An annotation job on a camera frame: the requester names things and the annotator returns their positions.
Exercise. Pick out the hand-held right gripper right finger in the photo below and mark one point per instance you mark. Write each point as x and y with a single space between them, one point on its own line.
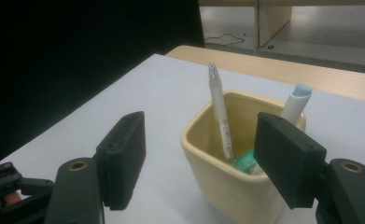
289 158

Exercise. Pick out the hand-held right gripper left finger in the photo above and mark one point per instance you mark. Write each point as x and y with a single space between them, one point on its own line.
122 161

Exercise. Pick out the green white glue stick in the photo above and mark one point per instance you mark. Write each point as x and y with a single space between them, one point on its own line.
245 161

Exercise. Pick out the white marker pen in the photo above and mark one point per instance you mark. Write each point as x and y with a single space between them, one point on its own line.
297 104

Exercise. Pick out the cream square cup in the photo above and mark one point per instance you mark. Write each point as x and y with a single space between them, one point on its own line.
227 193

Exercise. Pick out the clear pen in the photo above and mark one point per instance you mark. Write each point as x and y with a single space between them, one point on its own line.
219 109

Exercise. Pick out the dark curtain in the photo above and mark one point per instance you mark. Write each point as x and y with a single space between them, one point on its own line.
62 46

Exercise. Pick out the light wooden desk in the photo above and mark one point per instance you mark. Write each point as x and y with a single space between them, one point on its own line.
273 21

